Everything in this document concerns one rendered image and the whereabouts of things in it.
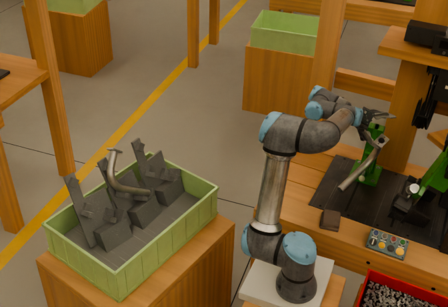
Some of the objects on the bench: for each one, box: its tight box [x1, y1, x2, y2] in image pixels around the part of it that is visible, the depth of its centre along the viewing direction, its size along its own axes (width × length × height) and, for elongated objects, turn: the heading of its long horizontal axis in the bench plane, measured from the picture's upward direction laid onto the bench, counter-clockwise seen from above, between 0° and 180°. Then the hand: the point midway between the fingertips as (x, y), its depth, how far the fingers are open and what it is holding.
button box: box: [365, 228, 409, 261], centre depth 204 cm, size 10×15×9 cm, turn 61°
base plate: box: [308, 154, 448, 250], centre depth 221 cm, size 42×110×2 cm, turn 61°
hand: (387, 133), depth 210 cm, fingers open, 14 cm apart
